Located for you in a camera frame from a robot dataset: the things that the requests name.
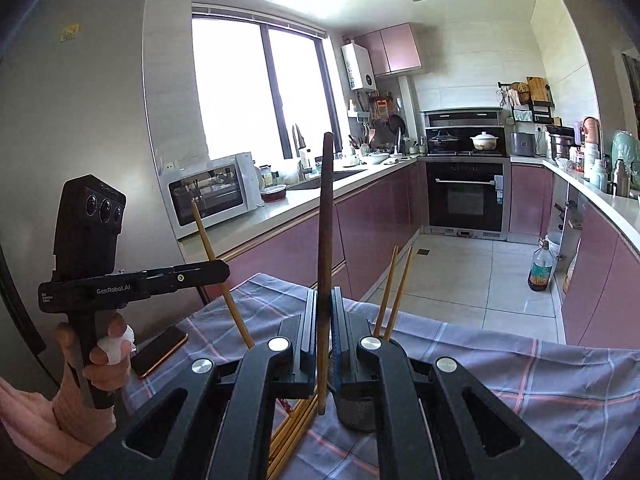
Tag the white bucket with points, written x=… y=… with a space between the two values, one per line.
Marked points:
x=554 y=246

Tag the grey plaid cloth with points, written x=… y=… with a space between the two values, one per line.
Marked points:
x=500 y=385

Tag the grey refrigerator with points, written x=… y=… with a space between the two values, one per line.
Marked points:
x=75 y=110

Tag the white bowl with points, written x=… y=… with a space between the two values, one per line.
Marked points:
x=374 y=159

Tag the green plastic bag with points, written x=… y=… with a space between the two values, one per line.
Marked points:
x=627 y=147

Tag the black mesh chopstick holder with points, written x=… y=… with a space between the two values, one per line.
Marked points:
x=356 y=412

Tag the wooden cutting board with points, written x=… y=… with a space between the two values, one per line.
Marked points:
x=536 y=89

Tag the built-in stove and oven unit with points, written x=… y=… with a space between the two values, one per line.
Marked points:
x=467 y=195

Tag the steel sink faucet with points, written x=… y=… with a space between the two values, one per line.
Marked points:
x=301 y=152

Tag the black frying pan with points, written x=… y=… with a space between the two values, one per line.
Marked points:
x=397 y=124

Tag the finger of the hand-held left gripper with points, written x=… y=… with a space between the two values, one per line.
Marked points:
x=195 y=275

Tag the white plastic bottle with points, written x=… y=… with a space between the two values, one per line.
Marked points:
x=598 y=176

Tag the white wall water heater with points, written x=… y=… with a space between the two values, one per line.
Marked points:
x=359 y=67

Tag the tan wooden chopstick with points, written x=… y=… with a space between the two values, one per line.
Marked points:
x=387 y=290
x=400 y=292
x=210 y=250

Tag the pink lower kitchen cabinets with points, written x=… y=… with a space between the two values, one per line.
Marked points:
x=605 y=270
x=370 y=225

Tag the cooking oil bottle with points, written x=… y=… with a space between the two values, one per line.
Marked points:
x=540 y=272

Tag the dark red bowl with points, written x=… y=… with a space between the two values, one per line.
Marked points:
x=273 y=195

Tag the black wall storage rack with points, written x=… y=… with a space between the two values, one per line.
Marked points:
x=530 y=110

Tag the pink upper wall cabinet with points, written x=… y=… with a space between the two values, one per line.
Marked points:
x=395 y=50

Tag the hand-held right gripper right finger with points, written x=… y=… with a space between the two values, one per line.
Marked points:
x=336 y=340

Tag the white casserole pot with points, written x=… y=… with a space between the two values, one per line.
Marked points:
x=485 y=141

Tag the white microwave oven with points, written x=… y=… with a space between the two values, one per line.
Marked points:
x=210 y=200

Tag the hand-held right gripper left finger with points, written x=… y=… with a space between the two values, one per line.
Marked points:
x=312 y=340

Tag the dark brown wooden chopstick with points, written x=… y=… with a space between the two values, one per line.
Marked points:
x=327 y=210

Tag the kitchen window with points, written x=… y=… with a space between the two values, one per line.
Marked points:
x=230 y=90

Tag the person's left hand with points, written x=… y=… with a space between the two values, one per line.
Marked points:
x=102 y=380

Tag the black smartphone with gold edge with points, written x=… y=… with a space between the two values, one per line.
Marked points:
x=160 y=352

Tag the glass jar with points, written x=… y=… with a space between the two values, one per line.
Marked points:
x=267 y=176

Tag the pink kettle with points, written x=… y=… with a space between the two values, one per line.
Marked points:
x=591 y=130

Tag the steel steamer pot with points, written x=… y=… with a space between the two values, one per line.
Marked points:
x=561 y=144

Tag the black pot with glass lid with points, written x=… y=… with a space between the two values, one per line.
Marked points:
x=442 y=141

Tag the steel thermos bottle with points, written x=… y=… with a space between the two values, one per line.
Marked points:
x=622 y=180

